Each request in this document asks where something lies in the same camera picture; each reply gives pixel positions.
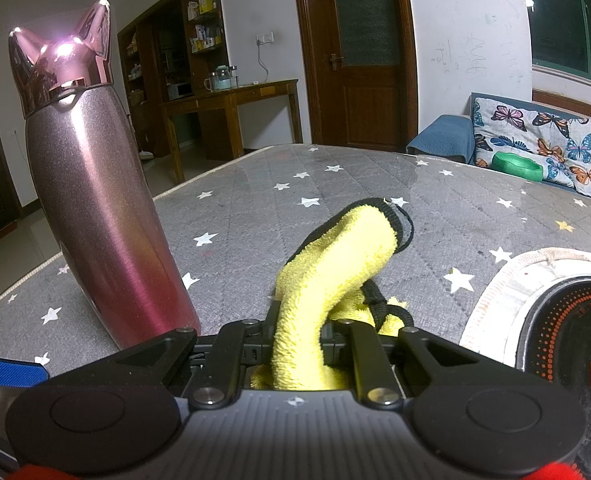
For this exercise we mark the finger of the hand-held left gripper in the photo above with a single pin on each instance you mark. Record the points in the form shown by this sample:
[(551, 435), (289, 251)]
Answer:
[(10, 370)]

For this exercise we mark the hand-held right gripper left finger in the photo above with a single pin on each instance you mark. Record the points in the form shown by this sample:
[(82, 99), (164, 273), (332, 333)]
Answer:
[(235, 345)]

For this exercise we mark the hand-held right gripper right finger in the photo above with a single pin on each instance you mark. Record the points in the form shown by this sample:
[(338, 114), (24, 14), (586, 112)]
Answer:
[(360, 350)]

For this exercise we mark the yellow grey cleaning cloth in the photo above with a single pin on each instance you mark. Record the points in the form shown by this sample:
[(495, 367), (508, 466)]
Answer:
[(325, 270)]

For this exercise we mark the pink cat-ear thermos bottle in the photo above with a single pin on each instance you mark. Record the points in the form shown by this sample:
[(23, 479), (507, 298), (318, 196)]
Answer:
[(100, 185)]

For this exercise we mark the grey star-print table mat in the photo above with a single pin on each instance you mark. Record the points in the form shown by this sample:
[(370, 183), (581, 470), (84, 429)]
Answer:
[(275, 220)]

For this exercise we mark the round induction cooktop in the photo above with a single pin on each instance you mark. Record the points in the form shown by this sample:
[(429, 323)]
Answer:
[(495, 300)]

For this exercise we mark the white mop head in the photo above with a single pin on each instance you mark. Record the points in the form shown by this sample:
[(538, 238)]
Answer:
[(145, 154)]

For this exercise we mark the black round induction cooker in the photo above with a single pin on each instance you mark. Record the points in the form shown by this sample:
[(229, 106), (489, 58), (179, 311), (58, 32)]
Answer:
[(575, 340)]

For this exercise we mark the blue sofa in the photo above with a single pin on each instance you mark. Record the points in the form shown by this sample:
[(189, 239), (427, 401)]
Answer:
[(440, 135)]

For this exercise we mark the green bowl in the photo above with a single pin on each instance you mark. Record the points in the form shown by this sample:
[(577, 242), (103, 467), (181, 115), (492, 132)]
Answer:
[(515, 166)]

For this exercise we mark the wooden side table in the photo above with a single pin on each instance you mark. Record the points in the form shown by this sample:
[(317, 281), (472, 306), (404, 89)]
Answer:
[(235, 95)]

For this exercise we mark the brown wooden door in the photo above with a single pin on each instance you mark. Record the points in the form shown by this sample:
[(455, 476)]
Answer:
[(365, 100)]

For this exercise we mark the white microwave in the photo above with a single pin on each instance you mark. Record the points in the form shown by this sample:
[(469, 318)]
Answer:
[(180, 91)]

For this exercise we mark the mint glass teapot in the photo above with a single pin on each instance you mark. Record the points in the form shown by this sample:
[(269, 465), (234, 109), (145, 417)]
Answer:
[(221, 79)]

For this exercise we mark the glass jar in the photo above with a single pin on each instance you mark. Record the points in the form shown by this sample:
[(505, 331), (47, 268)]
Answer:
[(234, 77)]

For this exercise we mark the wooden shelf cabinet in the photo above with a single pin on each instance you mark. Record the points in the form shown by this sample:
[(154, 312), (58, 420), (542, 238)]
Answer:
[(184, 35)]

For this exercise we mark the group of shelf boxes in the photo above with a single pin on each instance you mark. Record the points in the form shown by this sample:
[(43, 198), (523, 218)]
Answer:
[(203, 7)]

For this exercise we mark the white wall socket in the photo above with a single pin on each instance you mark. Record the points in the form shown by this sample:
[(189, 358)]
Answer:
[(264, 38)]

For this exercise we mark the wooden wall rail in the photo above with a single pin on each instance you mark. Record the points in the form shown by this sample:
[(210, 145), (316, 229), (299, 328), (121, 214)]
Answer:
[(570, 101)]

